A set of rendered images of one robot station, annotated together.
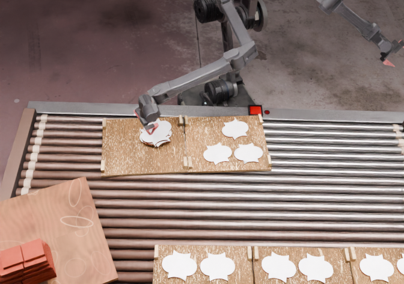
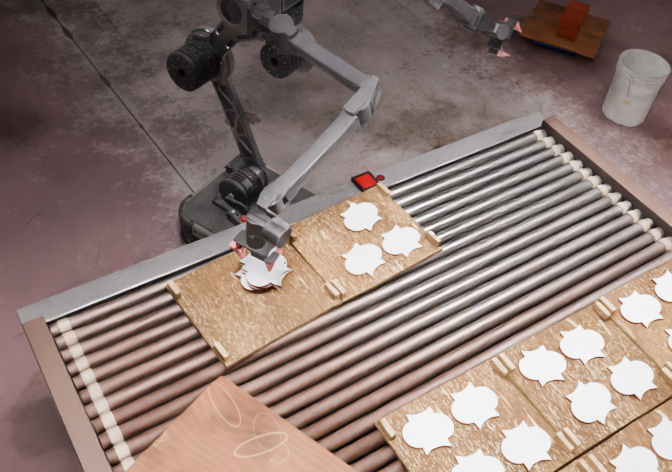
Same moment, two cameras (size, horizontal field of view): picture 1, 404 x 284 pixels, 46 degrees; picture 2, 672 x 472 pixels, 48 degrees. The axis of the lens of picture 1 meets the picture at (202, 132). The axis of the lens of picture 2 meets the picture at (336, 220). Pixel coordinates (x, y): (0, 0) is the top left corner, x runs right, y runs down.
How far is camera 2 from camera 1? 0.84 m
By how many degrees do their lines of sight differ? 21
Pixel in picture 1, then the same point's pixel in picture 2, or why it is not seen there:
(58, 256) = not seen: outside the picture
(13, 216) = not seen: outside the picture
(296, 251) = (546, 336)
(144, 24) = (41, 134)
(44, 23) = not seen: outside the picture
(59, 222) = (236, 459)
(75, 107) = (103, 286)
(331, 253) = (583, 317)
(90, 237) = (299, 456)
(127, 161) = (248, 328)
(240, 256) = (489, 377)
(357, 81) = (394, 106)
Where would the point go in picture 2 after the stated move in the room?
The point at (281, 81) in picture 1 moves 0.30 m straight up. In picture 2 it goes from (299, 143) to (302, 100)
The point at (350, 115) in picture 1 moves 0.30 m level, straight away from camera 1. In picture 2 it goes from (479, 141) to (466, 93)
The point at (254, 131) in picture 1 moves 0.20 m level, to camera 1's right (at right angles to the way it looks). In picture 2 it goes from (386, 209) to (435, 193)
